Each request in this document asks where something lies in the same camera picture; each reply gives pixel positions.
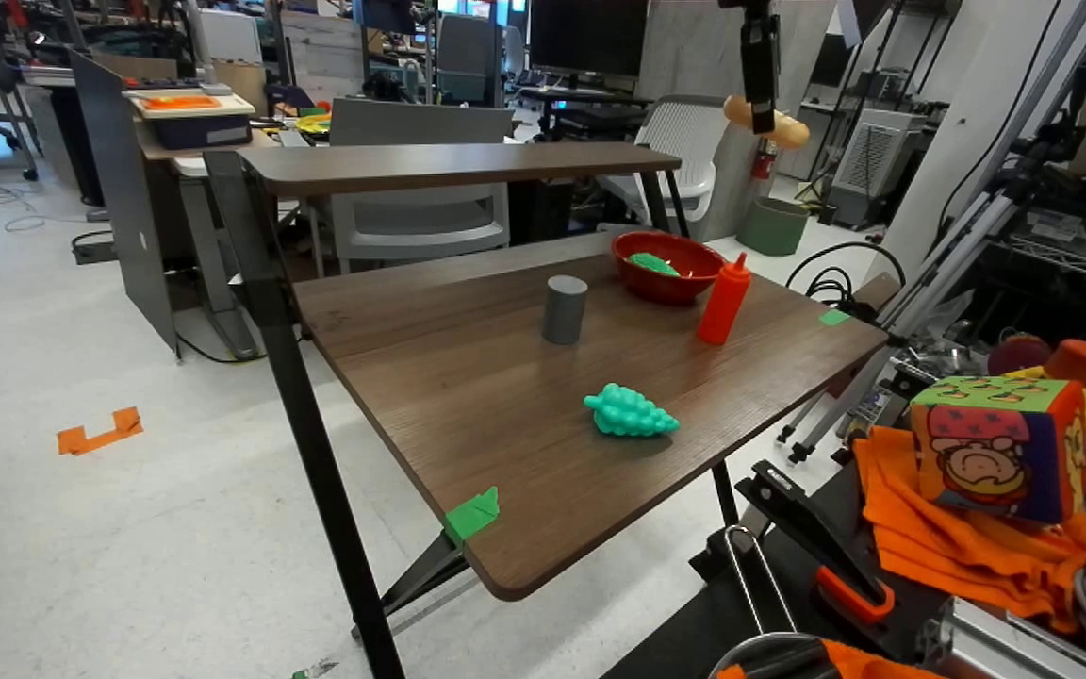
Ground colourful plush cube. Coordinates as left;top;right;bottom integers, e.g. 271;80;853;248
911;378;1086;526

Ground orange cloth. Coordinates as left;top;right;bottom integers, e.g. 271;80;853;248
853;425;1086;635

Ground yellow toy bread roll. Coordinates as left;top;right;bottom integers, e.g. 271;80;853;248
723;93;810;153

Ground dark grey side table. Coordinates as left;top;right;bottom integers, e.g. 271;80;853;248
600;464;1086;679

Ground green toy in bowl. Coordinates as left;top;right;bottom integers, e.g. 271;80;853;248
625;253;678;278

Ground green tape strip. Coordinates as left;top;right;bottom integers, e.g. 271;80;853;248
818;311;849;327

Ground teal toy grapes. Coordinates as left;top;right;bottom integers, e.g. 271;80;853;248
586;380;678;437

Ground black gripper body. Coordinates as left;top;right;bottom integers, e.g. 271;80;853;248
717;0;781;111

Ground black orange clamp tool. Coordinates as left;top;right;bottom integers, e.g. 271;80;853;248
735;461;898;625

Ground orange tape mark on floor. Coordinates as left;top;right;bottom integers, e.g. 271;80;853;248
58;408;143;457

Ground green tape corner piece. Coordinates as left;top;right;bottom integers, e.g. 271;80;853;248
445;487;501;544

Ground red ketchup bottle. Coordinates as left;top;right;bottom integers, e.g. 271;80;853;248
697;256;750;346

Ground black cable on floor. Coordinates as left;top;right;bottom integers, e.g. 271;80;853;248
781;238;914;307

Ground dark wooden table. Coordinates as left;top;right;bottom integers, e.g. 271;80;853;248
209;143;884;679

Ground red plastic bowl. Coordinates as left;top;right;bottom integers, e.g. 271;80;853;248
613;229;723;307

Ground grey cylinder cup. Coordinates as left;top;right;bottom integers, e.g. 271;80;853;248
545;276;587;342

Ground grey office chair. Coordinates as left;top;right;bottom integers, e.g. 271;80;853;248
327;98;512;268

